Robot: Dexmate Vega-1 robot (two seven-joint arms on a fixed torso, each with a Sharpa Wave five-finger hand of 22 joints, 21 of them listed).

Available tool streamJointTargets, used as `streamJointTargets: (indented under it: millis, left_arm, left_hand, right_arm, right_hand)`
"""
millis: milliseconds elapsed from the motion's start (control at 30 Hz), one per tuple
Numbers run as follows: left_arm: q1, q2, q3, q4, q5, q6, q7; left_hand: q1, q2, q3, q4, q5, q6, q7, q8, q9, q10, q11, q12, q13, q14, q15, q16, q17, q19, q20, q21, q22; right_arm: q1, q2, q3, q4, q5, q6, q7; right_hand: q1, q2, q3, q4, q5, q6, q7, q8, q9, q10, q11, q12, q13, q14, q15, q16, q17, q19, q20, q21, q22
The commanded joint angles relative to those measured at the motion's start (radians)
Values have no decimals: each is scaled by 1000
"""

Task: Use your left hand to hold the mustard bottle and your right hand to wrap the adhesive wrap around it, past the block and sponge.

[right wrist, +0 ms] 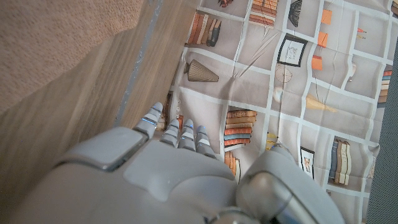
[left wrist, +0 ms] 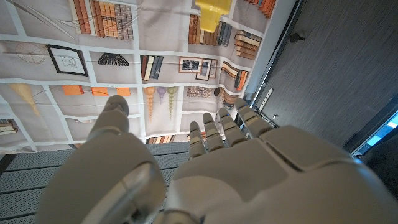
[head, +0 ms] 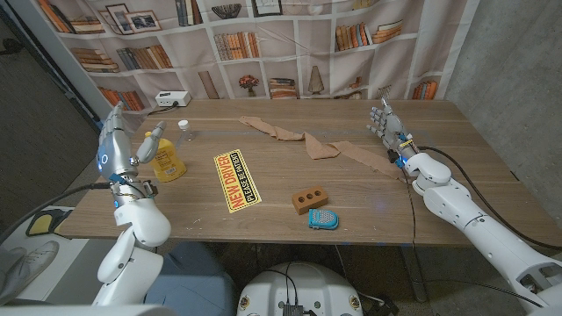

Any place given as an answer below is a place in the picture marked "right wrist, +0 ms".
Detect tan adhesive wrap strip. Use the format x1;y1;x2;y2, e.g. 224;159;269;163
0;0;146;114

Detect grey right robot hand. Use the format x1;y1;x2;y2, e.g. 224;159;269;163
9;101;348;224

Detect printed bookshelf backdrop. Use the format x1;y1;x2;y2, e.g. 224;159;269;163
155;0;398;224

